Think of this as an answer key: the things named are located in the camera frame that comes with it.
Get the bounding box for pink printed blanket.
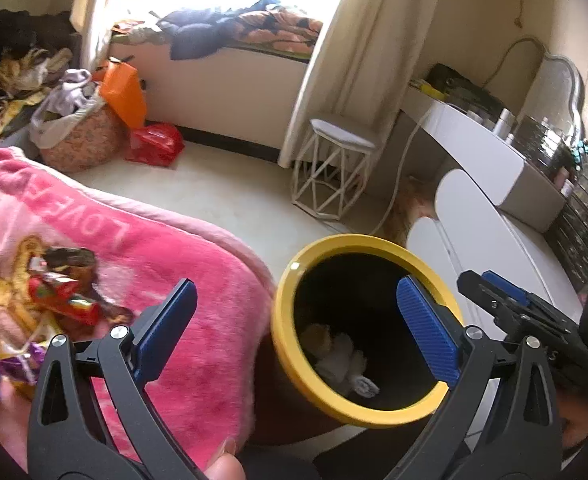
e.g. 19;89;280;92
0;146;277;471

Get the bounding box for dark green bag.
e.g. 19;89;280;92
424;62;495;106

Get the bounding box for red plastic bag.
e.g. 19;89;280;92
125;122;185;167

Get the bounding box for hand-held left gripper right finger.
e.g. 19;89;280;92
384;276;565;480

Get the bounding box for crumpled white tissue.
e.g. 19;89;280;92
299;324;381;401

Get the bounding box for orange patterned quilt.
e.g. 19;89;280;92
234;5;325;56

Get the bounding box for lilac and white clothes heap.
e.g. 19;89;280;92
30;69;105;148

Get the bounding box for wide cream curtain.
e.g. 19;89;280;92
279;0;447;168

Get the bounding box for white dressing table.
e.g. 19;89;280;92
401;80;588;321

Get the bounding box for orange bag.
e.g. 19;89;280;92
98;60;148;130

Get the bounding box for white wire-frame stool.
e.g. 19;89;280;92
292;118;382;222

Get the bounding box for mixed dark clothes pile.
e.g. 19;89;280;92
0;10;82;136

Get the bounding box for person's right forearm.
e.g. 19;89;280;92
556;387;588;461

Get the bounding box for silver cosmetic bottles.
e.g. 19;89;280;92
491;107;520;141

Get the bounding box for orange fuzzy item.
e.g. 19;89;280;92
389;175;439;246

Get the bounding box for red snack wrapper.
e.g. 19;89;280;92
28;247;134;328

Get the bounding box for beige wall cable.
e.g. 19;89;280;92
484;35;547;86

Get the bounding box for floral fabric basket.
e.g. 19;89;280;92
38;102;127;173

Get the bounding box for white bay window seat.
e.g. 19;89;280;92
108;35;315;148

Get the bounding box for yellow-rimmed black trash bin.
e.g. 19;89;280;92
251;234;467;448

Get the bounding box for purple foil candy wrapper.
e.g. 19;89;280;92
0;342;47;386

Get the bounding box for person's left hand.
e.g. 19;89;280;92
206;437;247;480

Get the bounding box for white cable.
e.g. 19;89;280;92
369;107;437;238

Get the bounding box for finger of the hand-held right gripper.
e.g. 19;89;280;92
456;270;531;334
481;270;532;309

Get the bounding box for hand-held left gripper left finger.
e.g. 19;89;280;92
26;278;209;480

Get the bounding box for silver-framed mirror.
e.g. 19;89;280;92
516;52;587;161

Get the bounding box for green and orange cloth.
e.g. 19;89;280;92
111;20;167;46

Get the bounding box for dark blue jacket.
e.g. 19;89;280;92
156;0;279;61

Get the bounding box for narrow cream curtain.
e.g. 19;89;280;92
71;0;119;73

